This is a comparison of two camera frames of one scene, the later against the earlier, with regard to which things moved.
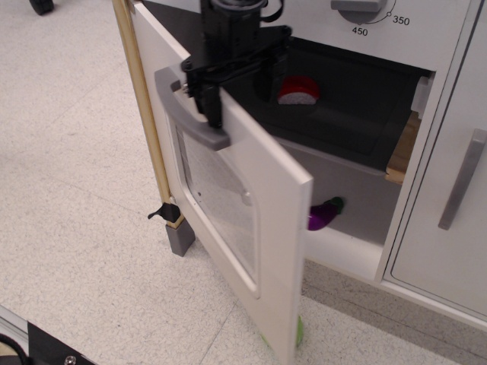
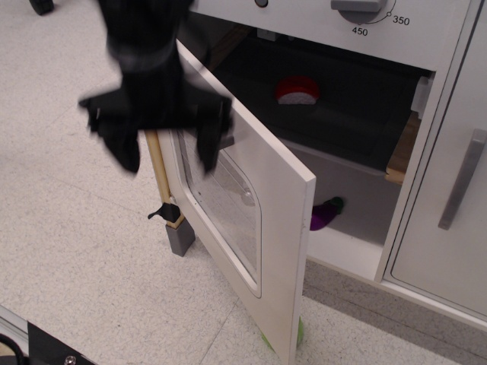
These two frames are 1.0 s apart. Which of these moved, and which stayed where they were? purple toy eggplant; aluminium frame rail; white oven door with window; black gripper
Moved: black gripper
Stayed: purple toy eggplant; white oven door with window; aluminium frame rail
